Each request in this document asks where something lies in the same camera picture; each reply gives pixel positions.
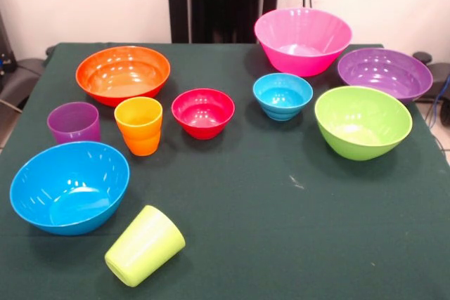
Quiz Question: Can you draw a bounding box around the large purple bowl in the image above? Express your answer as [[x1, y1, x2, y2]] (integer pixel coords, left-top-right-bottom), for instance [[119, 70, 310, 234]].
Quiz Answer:
[[337, 47, 434, 104]]

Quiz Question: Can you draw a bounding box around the large green bowl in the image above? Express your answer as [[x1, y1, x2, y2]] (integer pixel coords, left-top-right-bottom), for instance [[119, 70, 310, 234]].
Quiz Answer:
[[314, 86, 413, 162]]

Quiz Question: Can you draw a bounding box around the blue cable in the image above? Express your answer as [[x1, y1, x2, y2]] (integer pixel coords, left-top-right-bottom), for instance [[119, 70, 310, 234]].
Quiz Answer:
[[425, 74, 450, 129]]

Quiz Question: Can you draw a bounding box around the small red-pink bowl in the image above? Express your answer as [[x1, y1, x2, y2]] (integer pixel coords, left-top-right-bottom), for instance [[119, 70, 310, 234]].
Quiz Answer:
[[171, 88, 236, 141]]

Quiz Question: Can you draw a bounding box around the large pink bowl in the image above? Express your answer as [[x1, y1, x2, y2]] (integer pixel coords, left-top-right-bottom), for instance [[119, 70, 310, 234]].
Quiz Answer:
[[254, 7, 353, 78]]

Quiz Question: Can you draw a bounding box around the dark green tablecloth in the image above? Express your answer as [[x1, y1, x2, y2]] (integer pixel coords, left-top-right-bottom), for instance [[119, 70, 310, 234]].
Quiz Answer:
[[0, 42, 450, 300]]

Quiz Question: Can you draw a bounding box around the large orange-red bowl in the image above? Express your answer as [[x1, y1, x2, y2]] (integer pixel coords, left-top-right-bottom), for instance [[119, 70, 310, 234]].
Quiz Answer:
[[75, 46, 172, 108]]

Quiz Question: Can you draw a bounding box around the orange cup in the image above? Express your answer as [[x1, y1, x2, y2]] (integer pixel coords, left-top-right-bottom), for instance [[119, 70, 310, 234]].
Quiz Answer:
[[113, 96, 164, 157]]

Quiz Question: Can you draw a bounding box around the green cup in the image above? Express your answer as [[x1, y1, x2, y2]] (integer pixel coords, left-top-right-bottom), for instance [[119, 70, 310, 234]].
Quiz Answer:
[[104, 204, 186, 288]]

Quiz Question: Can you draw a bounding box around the large blue bowl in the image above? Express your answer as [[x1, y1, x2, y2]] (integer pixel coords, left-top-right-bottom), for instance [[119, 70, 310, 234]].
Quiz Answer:
[[9, 141, 131, 237]]

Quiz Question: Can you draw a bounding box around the purple cup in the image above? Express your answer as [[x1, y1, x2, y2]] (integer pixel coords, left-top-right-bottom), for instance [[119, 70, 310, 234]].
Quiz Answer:
[[46, 101, 102, 145]]

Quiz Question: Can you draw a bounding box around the small blue bowl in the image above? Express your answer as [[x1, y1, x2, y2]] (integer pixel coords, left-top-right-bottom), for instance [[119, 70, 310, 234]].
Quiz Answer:
[[252, 72, 314, 122]]

